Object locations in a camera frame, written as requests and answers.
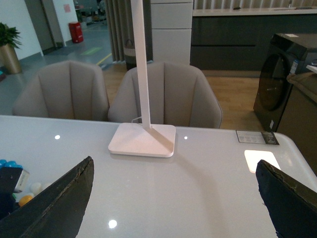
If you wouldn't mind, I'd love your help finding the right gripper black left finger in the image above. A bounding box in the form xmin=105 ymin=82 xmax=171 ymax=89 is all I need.
xmin=0 ymin=157 xmax=94 ymax=238

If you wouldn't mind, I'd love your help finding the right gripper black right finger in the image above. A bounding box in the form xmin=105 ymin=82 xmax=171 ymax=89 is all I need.
xmin=256 ymin=160 xmax=317 ymax=238

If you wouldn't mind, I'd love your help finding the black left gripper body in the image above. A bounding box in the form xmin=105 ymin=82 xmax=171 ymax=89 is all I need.
xmin=0 ymin=167 xmax=30 ymax=219

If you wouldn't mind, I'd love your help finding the blue three-stud block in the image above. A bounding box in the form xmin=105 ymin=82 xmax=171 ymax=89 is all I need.
xmin=0 ymin=159 xmax=23 ymax=169

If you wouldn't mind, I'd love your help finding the table label sticker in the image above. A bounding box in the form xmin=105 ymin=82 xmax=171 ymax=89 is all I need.
xmin=236 ymin=130 xmax=279 ymax=145

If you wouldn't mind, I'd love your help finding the beige chair left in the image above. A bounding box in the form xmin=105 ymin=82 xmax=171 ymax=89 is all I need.
xmin=12 ymin=60 xmax=109 ymax=121

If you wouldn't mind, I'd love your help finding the beige chair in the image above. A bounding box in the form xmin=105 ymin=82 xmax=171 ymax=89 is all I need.
xmin=12 ymin=60 xmax=109 ymax=121
xmin=108 ymin=62 xmax=222 ymax=129

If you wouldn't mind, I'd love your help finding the white desk lamp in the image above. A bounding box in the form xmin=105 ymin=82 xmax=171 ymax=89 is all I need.
xmin=108 ymin=0 xmax=176 ymax=158

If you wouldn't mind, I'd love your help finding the potted green plant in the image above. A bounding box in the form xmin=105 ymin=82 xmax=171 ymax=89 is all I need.
xmin=0 ymin=22 xmax=22 ymax=74

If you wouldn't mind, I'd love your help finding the black washing machine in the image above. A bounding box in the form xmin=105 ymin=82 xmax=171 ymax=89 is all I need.
xmin=253 ymin=33 xmax=317 ymax=131

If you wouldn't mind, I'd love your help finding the beige chair right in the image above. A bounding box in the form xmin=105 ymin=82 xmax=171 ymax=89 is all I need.
xmin=108 ymin=62 xmax=222 ymax=129

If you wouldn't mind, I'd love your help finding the red bin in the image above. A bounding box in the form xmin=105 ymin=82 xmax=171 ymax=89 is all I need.
xmin=68 ymin=22 xmax=84 ymax=43

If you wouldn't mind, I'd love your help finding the dark counter cabinet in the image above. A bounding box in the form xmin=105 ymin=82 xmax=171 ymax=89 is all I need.
xmin=190 ymin=6 xmax=317 ymax=71

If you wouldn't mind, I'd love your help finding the beige curtain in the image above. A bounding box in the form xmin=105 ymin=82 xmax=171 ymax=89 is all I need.
xmin=104 ymin=0 xmax=153 ymax=61

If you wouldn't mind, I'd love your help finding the white drawer cabinet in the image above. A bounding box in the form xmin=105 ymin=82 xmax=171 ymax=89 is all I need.
xmin=151 ymin=0 xmax=194 ymax=64

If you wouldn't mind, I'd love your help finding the white studded base plate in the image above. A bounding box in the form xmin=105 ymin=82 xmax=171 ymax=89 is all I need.
xmin=26 ymin=182 xmax=52 ymax=198

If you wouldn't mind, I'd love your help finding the woven basket with handles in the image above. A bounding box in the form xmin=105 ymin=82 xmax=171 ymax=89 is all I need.
xmin=123 ymin=39 xmax=137 ymax=70

